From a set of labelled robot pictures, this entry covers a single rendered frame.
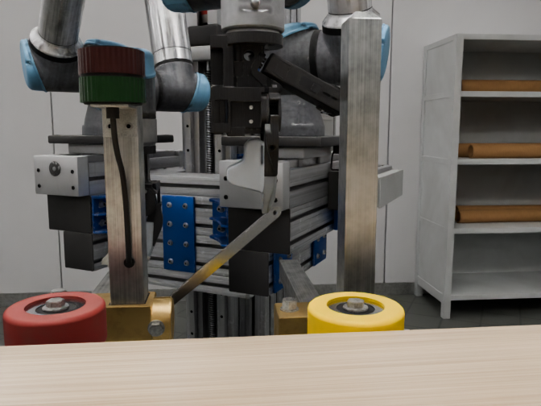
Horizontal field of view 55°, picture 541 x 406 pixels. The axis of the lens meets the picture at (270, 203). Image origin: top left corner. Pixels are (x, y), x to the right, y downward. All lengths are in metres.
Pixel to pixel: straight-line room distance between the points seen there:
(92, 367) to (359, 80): 0.37
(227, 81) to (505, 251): 3.22
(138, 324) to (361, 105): 0.33
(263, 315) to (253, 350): 1.03
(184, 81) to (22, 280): 2.63
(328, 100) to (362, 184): 0.12
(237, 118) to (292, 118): 0.48
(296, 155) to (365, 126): 0.50
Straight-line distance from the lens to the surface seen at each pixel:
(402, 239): 3.43
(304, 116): 1.10
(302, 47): 1.10
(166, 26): 1.04
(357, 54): 0.57
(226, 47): 0.63
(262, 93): 0.62
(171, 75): 1.00
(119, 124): 0.55
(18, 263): 3.47
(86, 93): 0.50
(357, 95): 0.56
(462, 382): 0.35
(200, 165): 1.33
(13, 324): 0.46
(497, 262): 3.71
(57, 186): 1.28
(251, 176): 0.62
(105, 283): 0.69
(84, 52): 0.51
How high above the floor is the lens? 1.05
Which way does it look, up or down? 8 degrees down
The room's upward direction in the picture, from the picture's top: straight up
